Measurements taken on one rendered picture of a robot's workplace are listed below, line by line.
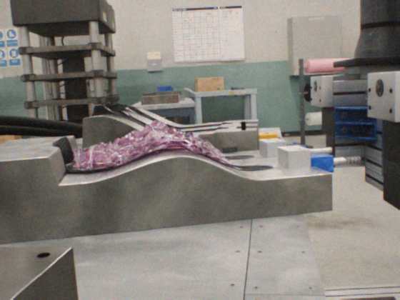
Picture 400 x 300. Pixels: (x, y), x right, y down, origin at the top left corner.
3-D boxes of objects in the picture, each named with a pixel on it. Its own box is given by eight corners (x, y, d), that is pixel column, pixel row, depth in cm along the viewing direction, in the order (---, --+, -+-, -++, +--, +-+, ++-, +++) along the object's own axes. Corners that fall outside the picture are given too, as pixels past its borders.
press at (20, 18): (129, 157, 638) (117, 11, 607) (114, 180, 486) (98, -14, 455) (63, 161, 635) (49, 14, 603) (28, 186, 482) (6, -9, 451)
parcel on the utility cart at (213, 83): (219, 94, 718) (218, 76, 714) (224, 95, 686) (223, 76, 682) (195, 96, 712) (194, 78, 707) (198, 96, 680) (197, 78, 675)
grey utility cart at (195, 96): (250, 140, 745) (247, 84, 731) (260, 144, 694) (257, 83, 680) (186, 145, 727) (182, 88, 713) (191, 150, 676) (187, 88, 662)
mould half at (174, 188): (275, 176, 89) (273, 121, 87) (333, 211, 63) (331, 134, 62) (16, 198, 82) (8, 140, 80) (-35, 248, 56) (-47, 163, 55)
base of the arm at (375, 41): (395, 58, 139) (395, 26, 137) (418, 54, 124) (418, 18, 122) (347, 60, 139) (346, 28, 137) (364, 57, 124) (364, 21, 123)
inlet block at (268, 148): (325, 161, 85) (324, 134, 84) (336, 166, 80) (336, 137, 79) (259, 167, 83) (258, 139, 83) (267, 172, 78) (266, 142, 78)
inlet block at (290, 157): (352, 172, 75) (352, 141, 74) (368, 178, 70) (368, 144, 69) (278, 179, 73) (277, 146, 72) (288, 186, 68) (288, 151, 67)
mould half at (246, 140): (259, 153, 118) (257, 102, 115) (257, 173, 92) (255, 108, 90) (81, 158, 125) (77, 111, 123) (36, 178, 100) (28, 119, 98)
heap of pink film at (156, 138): (220, 153, 83) (218, 112, 82) (243, 171, 65) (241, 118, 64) (78, 165, 79) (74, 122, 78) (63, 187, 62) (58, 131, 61)
